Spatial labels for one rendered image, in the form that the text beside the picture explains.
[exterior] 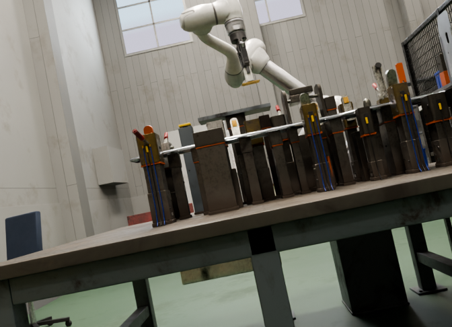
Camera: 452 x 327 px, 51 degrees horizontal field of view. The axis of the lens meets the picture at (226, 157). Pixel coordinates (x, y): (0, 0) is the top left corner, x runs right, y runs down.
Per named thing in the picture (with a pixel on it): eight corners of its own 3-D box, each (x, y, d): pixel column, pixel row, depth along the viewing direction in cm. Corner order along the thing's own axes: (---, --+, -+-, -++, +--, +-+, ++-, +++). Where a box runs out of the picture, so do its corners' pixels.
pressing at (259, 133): (126, 160, 197) (125, 157, 198) (138, 163, 220) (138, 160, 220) (457, 90, 192) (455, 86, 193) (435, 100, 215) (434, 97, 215)
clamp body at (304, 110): (321, 193, 180) (300, 104, 182) (316, 193, 192) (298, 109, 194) (337, 190, 180) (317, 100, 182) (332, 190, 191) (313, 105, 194)
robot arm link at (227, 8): (243, 24, 227) (216, 31, 226) (235, -6, 229) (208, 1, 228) (245, 14, 216) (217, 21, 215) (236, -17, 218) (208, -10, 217)
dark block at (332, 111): (344, 184, 222) (323, 97, 225) (340, 184, 229) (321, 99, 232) (354, 182, 222) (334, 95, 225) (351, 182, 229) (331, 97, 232)
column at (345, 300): (342, 301, 284) (317, 193, 289) (393, 291, 282) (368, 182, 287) (352, 315, 253) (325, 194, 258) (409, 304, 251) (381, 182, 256)
